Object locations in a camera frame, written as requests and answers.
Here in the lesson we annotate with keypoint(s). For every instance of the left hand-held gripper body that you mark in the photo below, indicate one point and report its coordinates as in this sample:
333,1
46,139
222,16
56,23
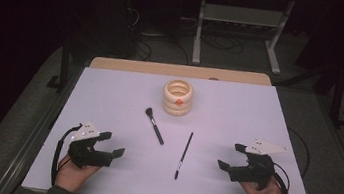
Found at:
85,154

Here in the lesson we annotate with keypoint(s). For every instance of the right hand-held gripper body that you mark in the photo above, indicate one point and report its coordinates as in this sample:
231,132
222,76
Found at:
257,170

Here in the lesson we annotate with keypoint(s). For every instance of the thin black pen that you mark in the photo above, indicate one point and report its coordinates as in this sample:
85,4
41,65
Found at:
184,155

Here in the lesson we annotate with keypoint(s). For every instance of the black makeup brush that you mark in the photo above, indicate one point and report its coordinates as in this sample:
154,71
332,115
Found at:
155,129

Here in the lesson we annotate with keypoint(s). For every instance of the cream ringed holder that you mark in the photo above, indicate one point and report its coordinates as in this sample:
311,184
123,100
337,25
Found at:
175,107

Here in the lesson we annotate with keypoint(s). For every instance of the person's left hand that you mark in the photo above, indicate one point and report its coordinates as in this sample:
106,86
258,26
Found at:
72,174

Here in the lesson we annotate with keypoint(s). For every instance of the white board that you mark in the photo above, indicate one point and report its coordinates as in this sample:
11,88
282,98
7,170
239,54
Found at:
202,185

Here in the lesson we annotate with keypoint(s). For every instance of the wooden table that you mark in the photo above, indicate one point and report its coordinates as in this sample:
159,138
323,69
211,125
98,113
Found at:
150,67

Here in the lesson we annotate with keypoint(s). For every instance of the grey metal desk frame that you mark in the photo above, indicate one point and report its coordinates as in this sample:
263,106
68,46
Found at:
238,15

